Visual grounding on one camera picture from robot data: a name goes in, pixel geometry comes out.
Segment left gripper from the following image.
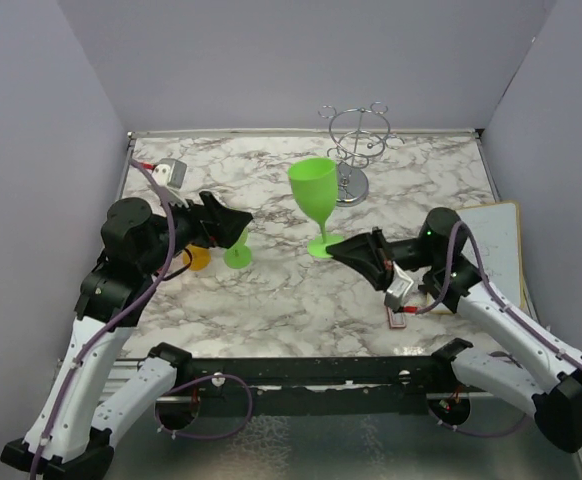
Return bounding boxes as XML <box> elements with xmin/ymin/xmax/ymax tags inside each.
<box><xmin>140</xmin><ymin>186</ymin><xmax>253</xmax><ymax>276</ymax></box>

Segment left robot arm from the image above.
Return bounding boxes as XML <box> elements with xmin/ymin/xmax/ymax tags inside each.
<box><xmin>0</xmin><ymin>191</ymin><xmax>253</xmax><ymax>479</ymax></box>

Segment red white eraser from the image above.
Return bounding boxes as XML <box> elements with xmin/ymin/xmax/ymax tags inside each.
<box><xmin>386</xmin><ymin>309</ymin><xmax>407</xmax><ymax>329</ymax></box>

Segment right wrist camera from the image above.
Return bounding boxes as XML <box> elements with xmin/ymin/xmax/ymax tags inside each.
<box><xmin>384</xmin><ymin>263</ymin><xmax>415</xmax><ymax>312</ymax></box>

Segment green wine glass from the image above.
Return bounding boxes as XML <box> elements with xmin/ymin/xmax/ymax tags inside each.
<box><xmin>223</xmin><ymin>228</ymin><xmax>252</xmax><ymax>269</ymax></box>
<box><xmin>287</xmin><ymin>157</ymin><xmax>343</xmax><ymax>258</ymax></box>

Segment orange wine glass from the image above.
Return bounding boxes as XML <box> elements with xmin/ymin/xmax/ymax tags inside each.
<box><xmin>183</xmin><ymin>244</ymin><xmax>211</xmax><ymax>271</ymax></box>

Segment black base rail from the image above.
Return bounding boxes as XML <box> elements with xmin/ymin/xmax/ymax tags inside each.
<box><xmin>157</xmin><ymin>338</ymin><xmax>472</xmax><ymax>420</ymax></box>

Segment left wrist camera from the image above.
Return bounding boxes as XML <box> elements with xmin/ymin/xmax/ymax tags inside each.
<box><xmin>140</xmin><ymin>158</ymin><xmax>187</xmax><ymax>207</ymax></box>

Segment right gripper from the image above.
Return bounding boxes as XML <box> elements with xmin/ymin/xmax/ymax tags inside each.
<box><xmin>327</xmin><ymin>225</ymin><xmax>439</xmax><ymax>291</ymax></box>

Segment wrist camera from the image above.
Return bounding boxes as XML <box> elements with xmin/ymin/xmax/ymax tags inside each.
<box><xmin>140</xmin><ymin>158</ymin><xmax>187</xmax><ymax>207</ymax></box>
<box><xmin>384</xmin><ymin>263</ymin><xmax>415</xmax><ymax>312</ymax></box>

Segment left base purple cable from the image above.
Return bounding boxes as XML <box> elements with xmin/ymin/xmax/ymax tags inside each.
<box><xmin>154</xmin><ymin>374</ymin><xmax>254</xmax><ymax>442</ymax></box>

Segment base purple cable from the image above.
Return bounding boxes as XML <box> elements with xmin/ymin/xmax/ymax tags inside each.
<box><xmin>154</xmin><ymin>374</ymin><xmax>254</xmax><ymax>442</ymax></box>
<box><xmin>435</xmin><ymin>349</ymin><xmax>531</xmax><ymax>437</ymax></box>

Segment small whiteboard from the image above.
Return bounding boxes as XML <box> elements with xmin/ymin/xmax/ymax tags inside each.
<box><xmin>457</xmin><ymin>201</ymin><xmax>525</xmax><ymax>309</ymax></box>

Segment chrome wine glass rack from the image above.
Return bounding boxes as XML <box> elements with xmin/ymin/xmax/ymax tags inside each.
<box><xmin>318</xmin><ymin>101</ymin><xmax>397</xmax><ymax>207</ymax></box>

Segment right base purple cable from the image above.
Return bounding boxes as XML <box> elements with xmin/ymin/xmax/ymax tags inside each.
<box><xmin>435</xmin><ymin>349</ymin><xmax>531</xmax><ymax>437</ymax></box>

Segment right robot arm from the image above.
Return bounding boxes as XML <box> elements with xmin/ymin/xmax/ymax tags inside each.
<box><xmin>326</xmin><ymin>207</ymin><xmax>582</xmax><ymax>453</ymax></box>

